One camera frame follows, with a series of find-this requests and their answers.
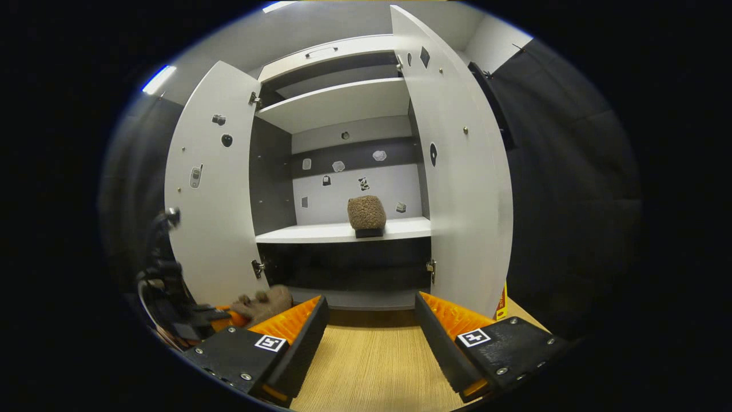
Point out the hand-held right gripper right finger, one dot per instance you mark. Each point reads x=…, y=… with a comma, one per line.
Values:
x=440, y=346

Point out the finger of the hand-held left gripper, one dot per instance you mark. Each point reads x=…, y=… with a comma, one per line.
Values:
x=226, y=320

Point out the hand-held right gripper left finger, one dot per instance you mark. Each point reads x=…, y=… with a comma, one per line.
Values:
x=300, y=349

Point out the brown fluffy shoe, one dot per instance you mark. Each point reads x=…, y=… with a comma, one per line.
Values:
x=366, y=214
x=269, y=303

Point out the white shoe cabinet door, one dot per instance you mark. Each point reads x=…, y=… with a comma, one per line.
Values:
x=463, y=217
x=211, y=217

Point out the white shoe cabinet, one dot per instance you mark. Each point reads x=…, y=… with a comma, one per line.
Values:
x=343, y=103

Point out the yellow box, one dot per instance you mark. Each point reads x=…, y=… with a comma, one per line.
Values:
x=501, y=303

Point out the ceiling light panel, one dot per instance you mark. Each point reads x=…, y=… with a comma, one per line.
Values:
x=159, y=79
x=279, y=6

